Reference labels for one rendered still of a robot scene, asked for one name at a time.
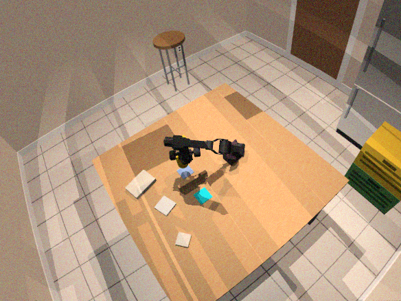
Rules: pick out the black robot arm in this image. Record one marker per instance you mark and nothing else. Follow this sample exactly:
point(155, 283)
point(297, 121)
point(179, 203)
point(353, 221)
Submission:
point(178, 142)

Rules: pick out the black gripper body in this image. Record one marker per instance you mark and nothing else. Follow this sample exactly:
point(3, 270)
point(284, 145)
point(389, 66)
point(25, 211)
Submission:
point(173, 153)

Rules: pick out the white flat panel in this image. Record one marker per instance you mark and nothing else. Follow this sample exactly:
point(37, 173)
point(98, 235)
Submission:
point(165, 205)

